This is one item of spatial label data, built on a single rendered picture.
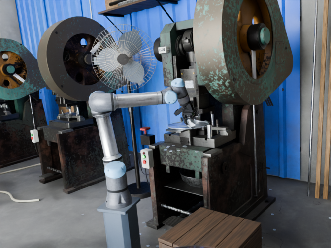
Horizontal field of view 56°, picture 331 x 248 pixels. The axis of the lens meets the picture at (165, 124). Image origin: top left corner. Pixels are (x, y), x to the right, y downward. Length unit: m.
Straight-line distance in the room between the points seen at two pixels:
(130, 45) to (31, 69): 2.34
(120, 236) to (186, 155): 0.68
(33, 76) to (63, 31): 1.86
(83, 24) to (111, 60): 0.57
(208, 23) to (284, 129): 1.76
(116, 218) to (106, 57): 1.54
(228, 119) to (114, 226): 1.12
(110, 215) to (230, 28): 1.21
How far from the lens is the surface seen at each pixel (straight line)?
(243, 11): 2.05
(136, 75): 2.83
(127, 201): 1.80
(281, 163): 3.29
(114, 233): 1.86
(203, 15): 1.74
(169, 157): 2.22
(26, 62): 4.85
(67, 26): 3.15
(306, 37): 3.11
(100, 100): 1.68
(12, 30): 6.91
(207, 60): 1.72
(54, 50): 3.04
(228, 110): 2.34
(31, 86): 4.85
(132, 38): 2.80
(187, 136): 2.14
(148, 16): 4.08
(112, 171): 1.73
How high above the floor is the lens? 1.20
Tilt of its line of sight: 10 degrees down
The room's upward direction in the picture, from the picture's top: 5 degrees counter-clockwise
